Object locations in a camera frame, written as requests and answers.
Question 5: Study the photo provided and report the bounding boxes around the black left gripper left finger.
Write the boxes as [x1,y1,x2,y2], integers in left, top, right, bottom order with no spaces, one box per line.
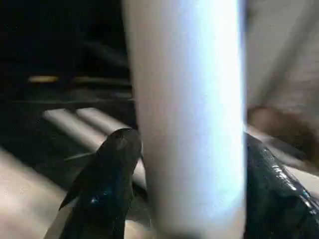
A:
[44,127,145,239]

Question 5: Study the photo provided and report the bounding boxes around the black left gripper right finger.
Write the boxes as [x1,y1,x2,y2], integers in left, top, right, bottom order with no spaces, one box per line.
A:
[243,131,319,239]

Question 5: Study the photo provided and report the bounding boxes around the white plastic table top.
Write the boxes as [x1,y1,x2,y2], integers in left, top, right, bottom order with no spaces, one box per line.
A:
[0,147,80,239]

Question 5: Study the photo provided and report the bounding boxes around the white plastic table leg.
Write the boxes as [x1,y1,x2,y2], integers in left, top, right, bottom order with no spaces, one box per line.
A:
[42,108,148,192]
[75,106,141,137]
[121,0,248,239]

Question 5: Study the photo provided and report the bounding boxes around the black mat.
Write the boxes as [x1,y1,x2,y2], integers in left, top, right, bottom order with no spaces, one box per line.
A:
[0,75,150,230]

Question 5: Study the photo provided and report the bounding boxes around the large black furniture piece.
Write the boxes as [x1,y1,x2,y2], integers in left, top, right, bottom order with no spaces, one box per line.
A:
[0,0,133,103]

